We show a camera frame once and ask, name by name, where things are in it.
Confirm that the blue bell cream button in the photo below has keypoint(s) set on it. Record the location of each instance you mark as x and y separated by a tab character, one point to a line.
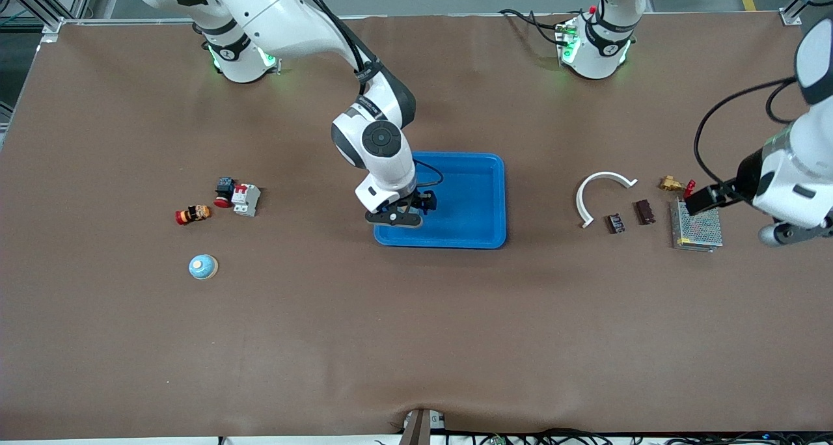
203	267

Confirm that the short dark capacitor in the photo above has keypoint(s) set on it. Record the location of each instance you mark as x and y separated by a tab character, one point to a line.
616	224

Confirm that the white red circuit breaker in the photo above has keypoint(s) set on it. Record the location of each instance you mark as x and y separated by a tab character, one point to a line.
246	200

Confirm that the metal table edge bracket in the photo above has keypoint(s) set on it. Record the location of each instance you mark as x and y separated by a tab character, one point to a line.
416	432

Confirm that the aluminium frame with corner bracket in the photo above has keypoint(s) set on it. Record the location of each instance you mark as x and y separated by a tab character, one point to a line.
791	17
52	30

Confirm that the long dark capacitor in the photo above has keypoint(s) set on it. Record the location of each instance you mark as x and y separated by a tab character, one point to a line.
645	212

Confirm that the blue plastic tray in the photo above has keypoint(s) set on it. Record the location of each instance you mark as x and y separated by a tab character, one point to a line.
468	224

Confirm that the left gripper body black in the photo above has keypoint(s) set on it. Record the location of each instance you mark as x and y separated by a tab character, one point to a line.
746	173

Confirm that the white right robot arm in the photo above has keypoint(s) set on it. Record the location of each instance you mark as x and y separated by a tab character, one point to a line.
241	64

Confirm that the small green circuit board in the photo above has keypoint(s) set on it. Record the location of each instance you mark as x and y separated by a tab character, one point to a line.
499	440

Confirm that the red orange push button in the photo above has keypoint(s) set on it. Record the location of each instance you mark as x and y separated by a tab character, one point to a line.
194	215

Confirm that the red emergency stop switch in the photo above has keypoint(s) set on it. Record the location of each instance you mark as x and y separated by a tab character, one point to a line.
224	191

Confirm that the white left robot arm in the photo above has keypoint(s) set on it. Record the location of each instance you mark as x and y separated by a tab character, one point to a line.
595	61

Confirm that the white curved plastic clamp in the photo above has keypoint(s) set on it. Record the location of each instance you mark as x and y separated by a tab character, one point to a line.
581	194

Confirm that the metal mesh power supply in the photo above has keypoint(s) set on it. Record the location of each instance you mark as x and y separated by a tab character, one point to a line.
699	231

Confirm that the brown table mat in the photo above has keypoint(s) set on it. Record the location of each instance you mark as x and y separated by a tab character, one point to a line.
416	334

